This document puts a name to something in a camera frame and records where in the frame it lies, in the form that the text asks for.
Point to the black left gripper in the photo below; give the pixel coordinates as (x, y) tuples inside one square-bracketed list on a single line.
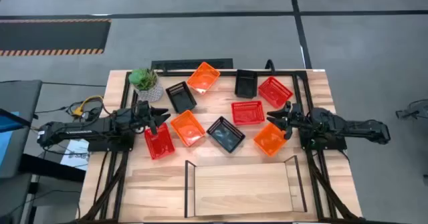
[(143, 113)]

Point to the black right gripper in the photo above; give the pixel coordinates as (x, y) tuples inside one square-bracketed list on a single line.
[(293, 117)]

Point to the orange plastic basket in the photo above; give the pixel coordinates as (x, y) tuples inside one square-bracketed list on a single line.
[(269, 139), (187, 128), (203, 78)]

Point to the red plastic basket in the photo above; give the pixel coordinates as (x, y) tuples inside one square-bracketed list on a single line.
[(275, 92), (160, 145), (247, 113)]

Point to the black plastic basket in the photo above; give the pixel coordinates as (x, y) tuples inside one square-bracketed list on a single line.
[(246, 83), (181, 97), (225, 134)]

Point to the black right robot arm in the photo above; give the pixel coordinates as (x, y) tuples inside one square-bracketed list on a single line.
[(351, 127)]

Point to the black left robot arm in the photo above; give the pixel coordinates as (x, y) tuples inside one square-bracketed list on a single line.
[(83, 128)]

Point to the green succulent plant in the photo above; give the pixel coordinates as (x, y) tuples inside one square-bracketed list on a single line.
[(143, 78)]

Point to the black perforated bar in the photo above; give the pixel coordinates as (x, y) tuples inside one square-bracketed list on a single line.
[(190, 64)]

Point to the white printed paper sheet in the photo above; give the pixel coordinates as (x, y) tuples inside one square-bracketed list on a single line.
[(78, 157)]

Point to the black beam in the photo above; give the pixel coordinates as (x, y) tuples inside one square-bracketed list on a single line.
[(50, 168)]

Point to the black hazard-striped floor mat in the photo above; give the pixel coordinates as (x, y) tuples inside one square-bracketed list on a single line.
[(50, 36)]

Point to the black chair base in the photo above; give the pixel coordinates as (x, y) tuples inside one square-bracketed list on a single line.
[(416, 110)]

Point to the grey desk top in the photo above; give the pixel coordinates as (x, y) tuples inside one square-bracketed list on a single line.
[(20, 93)]

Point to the blue panel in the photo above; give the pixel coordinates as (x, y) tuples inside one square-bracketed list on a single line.
[(5, 143)]

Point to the black aluminium rig frame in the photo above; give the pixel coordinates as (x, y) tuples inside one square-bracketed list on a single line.
[(284, 73)]

